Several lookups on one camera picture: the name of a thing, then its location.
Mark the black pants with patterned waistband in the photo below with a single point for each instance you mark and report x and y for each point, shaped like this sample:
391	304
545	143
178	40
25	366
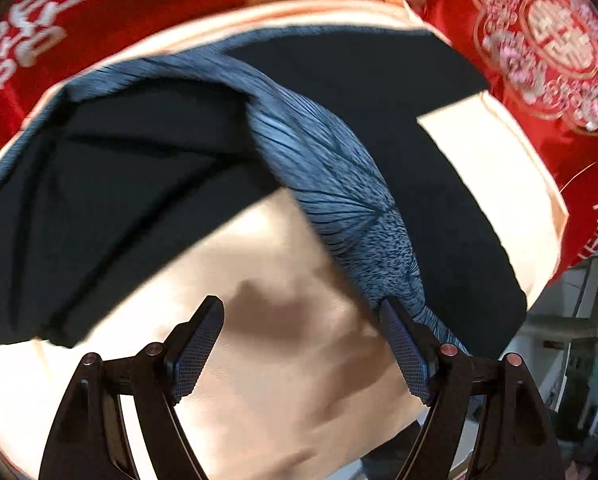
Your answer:
133	163

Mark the red embroidered satin pillow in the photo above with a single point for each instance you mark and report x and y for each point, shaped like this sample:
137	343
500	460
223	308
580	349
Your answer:
541	60

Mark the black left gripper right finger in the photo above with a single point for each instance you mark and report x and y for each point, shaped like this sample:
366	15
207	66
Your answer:
515	439

